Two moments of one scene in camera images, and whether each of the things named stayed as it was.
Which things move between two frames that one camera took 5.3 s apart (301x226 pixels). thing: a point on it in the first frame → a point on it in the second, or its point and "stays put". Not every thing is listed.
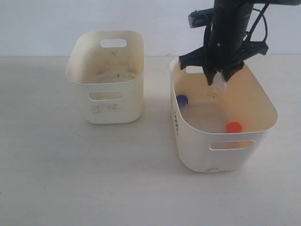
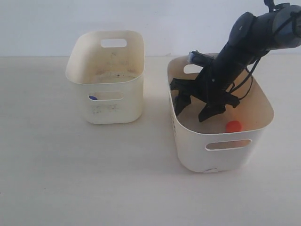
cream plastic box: x=109 y=66 stays put
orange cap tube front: x=233 y=127 stays put
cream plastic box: x=220 y=132 stays put
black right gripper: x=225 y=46 → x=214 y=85
